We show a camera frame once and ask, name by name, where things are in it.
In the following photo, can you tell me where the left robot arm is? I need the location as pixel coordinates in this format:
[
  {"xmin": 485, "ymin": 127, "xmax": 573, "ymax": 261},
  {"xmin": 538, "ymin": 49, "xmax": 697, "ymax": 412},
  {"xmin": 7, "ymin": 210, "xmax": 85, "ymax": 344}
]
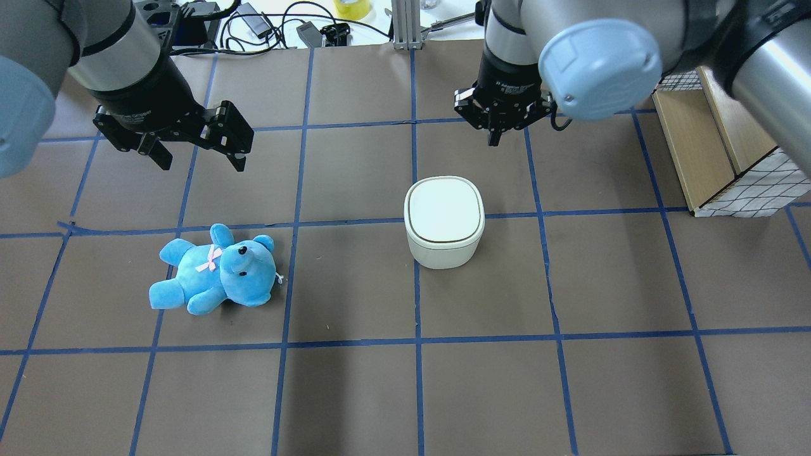
[{"xmin": 1, "ymin": 1, "xmax": 254, "ymax": 177}]

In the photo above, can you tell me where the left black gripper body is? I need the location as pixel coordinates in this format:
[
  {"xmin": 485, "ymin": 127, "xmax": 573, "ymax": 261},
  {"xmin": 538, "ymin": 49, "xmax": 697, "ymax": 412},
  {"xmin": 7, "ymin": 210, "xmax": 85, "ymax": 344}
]
[{"xmin": 89, "ymin": 56, "xmax": 205, "ymax": 136}]

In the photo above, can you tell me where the black power adapter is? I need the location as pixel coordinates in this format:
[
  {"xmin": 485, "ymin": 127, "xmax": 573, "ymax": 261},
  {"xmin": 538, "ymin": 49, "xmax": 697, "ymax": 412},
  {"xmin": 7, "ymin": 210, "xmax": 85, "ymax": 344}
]
[{"xmin": 236, "ymin": 3, "xmax": 272, "ymax": 39}]

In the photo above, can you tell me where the wooden wire shelf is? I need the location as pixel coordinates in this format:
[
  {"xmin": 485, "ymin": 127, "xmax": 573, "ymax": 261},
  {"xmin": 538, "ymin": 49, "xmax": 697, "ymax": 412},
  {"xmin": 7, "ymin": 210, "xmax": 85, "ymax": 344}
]
[{"xmin": 652, "ymin": 66, "xmax": 809, "ymax": 219}]

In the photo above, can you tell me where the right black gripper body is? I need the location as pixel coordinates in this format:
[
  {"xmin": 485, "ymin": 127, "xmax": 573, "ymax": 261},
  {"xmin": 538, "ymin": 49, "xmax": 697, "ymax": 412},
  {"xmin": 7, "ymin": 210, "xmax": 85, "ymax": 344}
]
[{"xmin": 475, "ymin": 54, "xmax": 542, "ymax": 115}]

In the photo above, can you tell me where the yellow tape roll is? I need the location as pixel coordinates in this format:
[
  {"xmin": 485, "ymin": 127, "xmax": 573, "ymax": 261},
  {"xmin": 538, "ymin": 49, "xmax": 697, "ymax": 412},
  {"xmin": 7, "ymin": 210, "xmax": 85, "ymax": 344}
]
[{"xmin": 333, "ymin": 0, "xmax": 373, "ymax": 21}]

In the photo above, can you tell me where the aluminium frame post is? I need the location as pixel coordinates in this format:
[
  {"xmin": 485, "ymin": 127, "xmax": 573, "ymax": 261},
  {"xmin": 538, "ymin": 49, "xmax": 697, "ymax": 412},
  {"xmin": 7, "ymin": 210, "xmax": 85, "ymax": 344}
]
[{"xmin": 391, "ymin": 0, "xmax": 424, "ymax": 50}]

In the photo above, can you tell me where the white trash can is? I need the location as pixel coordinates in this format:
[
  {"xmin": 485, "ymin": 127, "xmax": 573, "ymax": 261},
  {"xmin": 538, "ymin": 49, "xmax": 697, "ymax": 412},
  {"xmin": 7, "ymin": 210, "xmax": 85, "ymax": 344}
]
[{"xmin": 404, "ymin": 175, "xmax": 485, "ymax": 270}]

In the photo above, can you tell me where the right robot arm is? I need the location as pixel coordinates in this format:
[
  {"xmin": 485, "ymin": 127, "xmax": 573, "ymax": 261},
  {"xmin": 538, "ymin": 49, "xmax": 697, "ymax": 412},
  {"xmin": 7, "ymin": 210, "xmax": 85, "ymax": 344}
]
[{"xmin": 454, "ymin": 1, "xmax": 810, "ymax": 173}]

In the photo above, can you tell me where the blue teddy bear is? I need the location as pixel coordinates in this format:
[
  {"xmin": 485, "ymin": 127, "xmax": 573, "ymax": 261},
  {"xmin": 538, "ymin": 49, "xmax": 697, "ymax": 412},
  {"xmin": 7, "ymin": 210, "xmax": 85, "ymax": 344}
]
[{"xmin": 148, "ymin": 224, "xmax": 284, "ymax": 315}]

